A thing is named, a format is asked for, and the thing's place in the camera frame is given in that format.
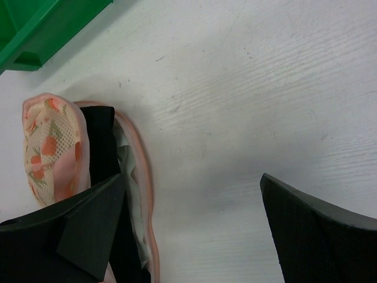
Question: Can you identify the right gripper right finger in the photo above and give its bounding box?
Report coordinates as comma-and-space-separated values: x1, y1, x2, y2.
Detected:
260, 173, 376, 282

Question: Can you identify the green plastic tray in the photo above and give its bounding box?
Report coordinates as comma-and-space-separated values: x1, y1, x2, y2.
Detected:
0, 0, 130, 76

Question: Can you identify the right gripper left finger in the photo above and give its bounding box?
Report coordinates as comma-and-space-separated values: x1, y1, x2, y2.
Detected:
1, 174, 125, 282

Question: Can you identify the black bra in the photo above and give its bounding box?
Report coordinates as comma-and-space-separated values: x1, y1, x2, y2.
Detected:
81, 106, 151, 282

